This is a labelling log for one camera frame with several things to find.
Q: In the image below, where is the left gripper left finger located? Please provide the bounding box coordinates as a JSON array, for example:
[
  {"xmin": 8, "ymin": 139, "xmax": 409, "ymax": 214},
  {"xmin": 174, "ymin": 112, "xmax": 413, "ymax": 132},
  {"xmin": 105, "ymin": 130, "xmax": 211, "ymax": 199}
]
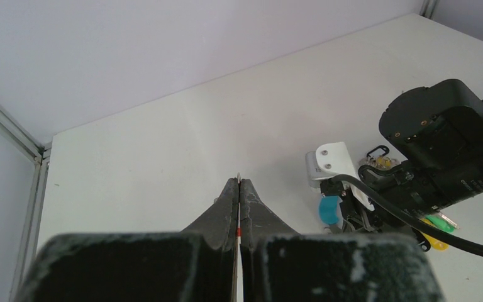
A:
[{"xmin": 15, "ymin": 178, "xmax": 239, "ymax": 301}]

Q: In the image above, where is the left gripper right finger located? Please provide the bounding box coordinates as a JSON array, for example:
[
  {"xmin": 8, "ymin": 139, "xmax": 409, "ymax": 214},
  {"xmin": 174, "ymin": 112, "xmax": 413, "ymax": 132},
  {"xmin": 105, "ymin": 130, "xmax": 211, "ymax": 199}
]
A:
[{"xmin": 240, "ymin": 179, "xmax": 445, "ymax": 301}]

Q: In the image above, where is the metal key organizer ring plate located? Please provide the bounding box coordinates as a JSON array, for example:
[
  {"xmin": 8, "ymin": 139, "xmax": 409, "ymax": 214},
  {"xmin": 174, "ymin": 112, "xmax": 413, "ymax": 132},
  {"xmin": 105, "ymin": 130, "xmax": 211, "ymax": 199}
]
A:
[{"xmin": 318, "ymin": 145, "xmax": 461, "ymax": 253}]

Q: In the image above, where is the key with red tag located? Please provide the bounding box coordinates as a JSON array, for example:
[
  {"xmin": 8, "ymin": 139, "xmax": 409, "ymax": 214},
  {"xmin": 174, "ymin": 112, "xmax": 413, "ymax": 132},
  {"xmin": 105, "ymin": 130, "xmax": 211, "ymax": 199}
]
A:
[{"xmin": 235, "ymin": 172, "xmax": 242, "ymax": 302}]

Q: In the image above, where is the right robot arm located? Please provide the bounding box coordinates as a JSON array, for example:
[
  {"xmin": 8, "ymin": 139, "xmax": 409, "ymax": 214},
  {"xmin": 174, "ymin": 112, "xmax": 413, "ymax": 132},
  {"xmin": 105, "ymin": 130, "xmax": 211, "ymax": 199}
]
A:
[{"xmin": 358, "ymin": 79, "xmax": 483, "ymax": 218}]

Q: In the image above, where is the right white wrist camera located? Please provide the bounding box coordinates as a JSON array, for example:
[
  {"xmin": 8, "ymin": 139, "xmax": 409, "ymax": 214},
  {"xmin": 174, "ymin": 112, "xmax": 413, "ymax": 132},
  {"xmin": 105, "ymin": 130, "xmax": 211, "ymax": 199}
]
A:
[{"xmin": 305, "ymin": 142, "xmax": 374, "ymax": 216}]

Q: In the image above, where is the right black camera cable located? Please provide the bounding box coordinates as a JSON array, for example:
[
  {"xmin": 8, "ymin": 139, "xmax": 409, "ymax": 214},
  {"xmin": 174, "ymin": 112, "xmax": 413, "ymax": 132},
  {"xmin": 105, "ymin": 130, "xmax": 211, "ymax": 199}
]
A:
[{"xmin": 329, "ymin": 174, "xmax": 483, "ymax": 264}]

